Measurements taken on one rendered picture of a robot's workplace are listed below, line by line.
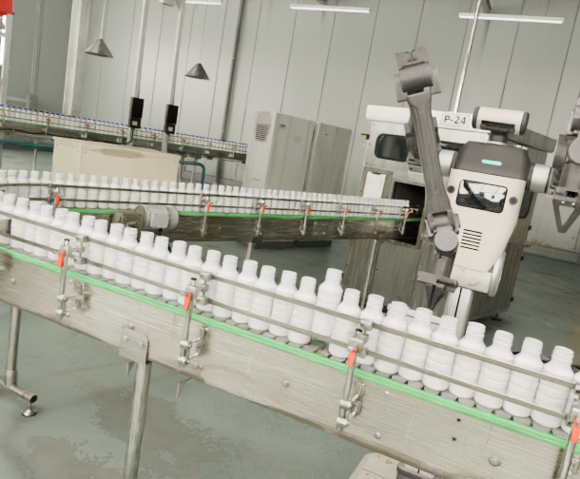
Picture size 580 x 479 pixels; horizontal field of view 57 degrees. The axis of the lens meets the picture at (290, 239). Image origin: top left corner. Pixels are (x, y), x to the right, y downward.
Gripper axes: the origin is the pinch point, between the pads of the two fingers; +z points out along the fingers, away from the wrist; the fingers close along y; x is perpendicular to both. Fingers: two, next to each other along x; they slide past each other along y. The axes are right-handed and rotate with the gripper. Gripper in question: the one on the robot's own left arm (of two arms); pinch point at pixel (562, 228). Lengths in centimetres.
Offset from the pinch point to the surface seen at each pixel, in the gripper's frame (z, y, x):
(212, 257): 24, -16, 81
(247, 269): 25, -16, 70
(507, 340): 24.5, -16.6, 5.6
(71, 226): 27, -17, 133
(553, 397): 33.3, -17.6, -5.4
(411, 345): 31.5, -17.1, 24.8
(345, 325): 31, -18, 41
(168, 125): -13, 479, 494
